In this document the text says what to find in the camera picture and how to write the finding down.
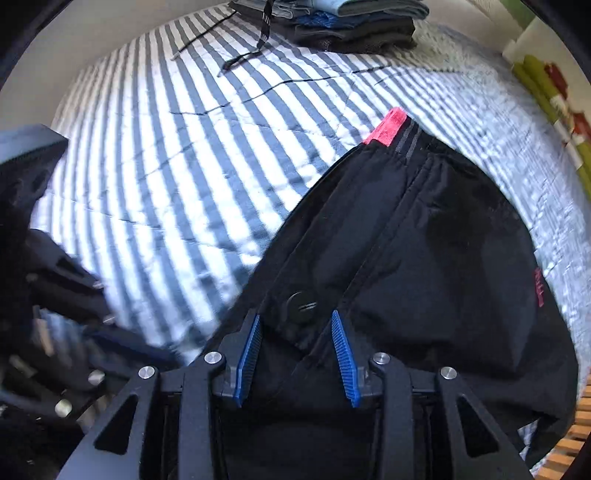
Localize black pants pink trim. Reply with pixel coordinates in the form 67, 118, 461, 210
209, 116, 579, 479

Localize stack of folded dark clothes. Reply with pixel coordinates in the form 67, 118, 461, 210
170, 0, 431, 77

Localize blue white striped quilt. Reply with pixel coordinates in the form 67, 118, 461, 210
32, 6, 590, 372

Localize wooden slatted bed rail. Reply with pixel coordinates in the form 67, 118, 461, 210
534, 378, 591, 480

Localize folded green red blanket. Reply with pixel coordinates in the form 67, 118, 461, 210
503, 40, 590, 197

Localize green landscape wall hanging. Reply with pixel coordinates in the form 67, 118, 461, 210
501, 0, 536, 29

